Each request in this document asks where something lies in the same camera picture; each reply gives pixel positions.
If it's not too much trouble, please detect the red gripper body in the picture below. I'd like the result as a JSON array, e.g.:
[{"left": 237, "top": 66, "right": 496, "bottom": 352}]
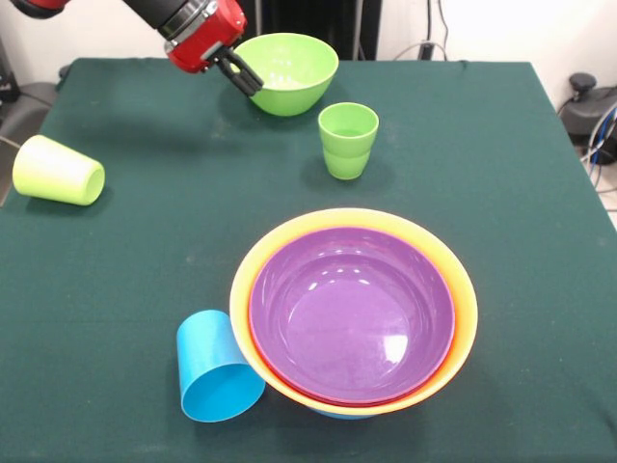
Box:
[{"left": 164, "top": 0, "right": 248, "bottom": 75}]

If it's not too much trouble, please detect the purple bowl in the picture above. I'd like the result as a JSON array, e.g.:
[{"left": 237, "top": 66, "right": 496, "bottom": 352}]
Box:
[
  {"left": 269, "top": 370, "right": 435, "bottom": 407},
  {"left": 248, "top": 227, "right": 456, "bottom": 404}
]

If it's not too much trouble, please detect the yellow-green cup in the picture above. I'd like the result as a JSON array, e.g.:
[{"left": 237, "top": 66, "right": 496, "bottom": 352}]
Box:
[{"left": 12, "top": 134, "right": 106, "bottom": 207}]

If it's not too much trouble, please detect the orange bowl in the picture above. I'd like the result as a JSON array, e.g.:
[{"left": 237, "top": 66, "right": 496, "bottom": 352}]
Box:
[{"left": 228, "top": 207, "right": 479, "bottom": 417}]

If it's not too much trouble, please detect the blue cup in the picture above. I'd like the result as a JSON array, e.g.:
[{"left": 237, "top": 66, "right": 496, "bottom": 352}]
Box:
[{"left": 175, "top": 310, "right": 267, "bottom": 424}]

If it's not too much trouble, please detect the green bowl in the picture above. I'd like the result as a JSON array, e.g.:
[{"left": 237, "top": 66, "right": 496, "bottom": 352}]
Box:
[{"left": 232, "top": 32, "right": 340, "bottom": 117}]

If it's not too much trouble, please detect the blue bowl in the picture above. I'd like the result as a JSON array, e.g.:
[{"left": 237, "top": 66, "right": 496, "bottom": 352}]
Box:
[{"left": 312, "top": 407, "right": 377, "bottom": 421}]

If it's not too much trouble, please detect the black equipment box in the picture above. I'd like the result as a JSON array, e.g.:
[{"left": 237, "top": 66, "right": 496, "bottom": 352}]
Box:
[{"left": 0, "top": 36, "right": 21, "bottom": 103}]

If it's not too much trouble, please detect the green cup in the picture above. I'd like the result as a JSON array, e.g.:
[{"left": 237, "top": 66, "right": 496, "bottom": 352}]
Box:
[
  {"left": 317, "top": 101, "right": 381, "bottom": 158},
  {"left": 323, "top": 148, "right": 372, "bottom": 181}
]

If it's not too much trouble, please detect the tangle of cables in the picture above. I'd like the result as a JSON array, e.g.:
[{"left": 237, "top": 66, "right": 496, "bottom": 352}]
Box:
[{"left": 580, "top": 105, "right": 617, "bottom": 194}]

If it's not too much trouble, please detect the grey pedestal foot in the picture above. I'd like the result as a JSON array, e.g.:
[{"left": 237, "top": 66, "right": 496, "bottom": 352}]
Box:
[
  {"left": 0, "top": 65, "right": 71, "bottom": 146},
  {"left": 558, "top": 71, "right": 617, "bottom": 146}
]

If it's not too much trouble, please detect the dark green table cloth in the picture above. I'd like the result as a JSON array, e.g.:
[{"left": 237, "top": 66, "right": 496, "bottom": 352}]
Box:
[{"left": 0, "top": 57, "right": 617, "bottom": 463}]

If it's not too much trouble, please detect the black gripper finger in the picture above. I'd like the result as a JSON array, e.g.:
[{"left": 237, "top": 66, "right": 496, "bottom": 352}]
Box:
[
  {"left": 215, "top": 57, "right": 256, "bottom": 96},
  {"left": 225, "top": 47, "right": 264, "bottom": 93}
]

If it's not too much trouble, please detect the black hanging cable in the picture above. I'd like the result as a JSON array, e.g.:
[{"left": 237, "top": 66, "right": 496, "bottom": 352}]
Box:
[{"left": 423, "top": 0, "right": 453, "bottom": 62}]

